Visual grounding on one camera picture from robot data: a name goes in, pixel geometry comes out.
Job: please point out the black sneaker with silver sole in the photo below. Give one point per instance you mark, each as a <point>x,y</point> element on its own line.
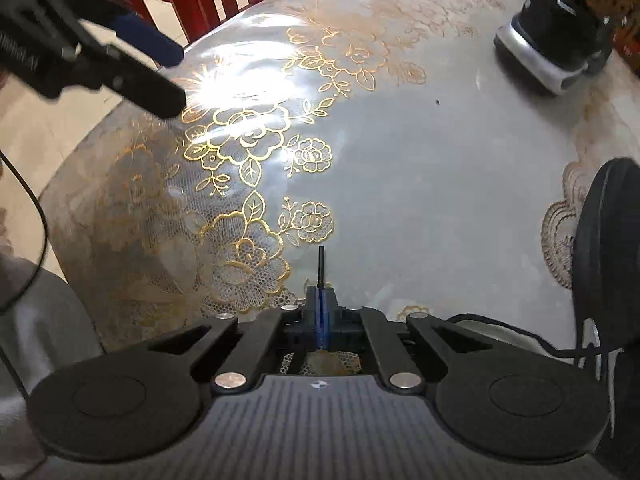
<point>555,25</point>

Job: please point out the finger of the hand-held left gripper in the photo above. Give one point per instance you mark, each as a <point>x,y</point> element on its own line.
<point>150,92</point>
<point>150,37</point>

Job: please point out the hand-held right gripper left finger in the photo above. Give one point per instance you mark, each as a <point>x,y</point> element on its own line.
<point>312,320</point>

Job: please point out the black sneaker with lace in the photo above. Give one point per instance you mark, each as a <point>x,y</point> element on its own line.
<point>615,240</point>

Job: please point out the black shoelace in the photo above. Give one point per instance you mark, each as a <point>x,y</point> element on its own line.
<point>320,265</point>

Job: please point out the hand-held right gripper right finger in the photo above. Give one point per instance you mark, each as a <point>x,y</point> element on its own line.
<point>327,320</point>

